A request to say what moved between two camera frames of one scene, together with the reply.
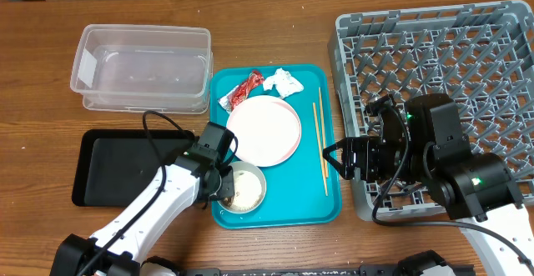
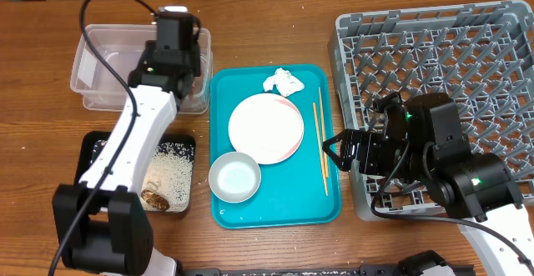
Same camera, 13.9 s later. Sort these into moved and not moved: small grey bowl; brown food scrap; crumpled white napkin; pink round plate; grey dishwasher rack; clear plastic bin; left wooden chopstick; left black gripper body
Moved: left black gripper body; brown food scrap; small grey bowl
Not moved: pink round plate; left wooden chopstick; crumpled white napkin; clear plastic bin; grey dishwasher rack
